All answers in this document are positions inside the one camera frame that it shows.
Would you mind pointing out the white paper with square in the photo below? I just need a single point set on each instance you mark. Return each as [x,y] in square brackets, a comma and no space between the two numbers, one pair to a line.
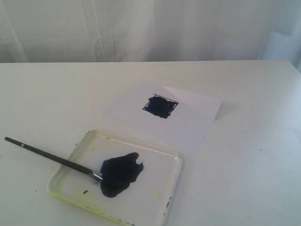
[177,117]

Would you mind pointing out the black paintbrush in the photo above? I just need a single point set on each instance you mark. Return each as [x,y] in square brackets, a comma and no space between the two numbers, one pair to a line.
[57,159]

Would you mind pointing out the dark blue paint blob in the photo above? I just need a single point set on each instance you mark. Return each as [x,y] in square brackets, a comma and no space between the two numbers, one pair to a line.
[118,173]

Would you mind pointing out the clear plastic paint tray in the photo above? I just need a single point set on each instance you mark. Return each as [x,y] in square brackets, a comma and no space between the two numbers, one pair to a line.
[147,200]

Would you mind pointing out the white backdrop curtain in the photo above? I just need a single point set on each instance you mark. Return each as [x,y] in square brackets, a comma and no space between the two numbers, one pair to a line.
[149,30]

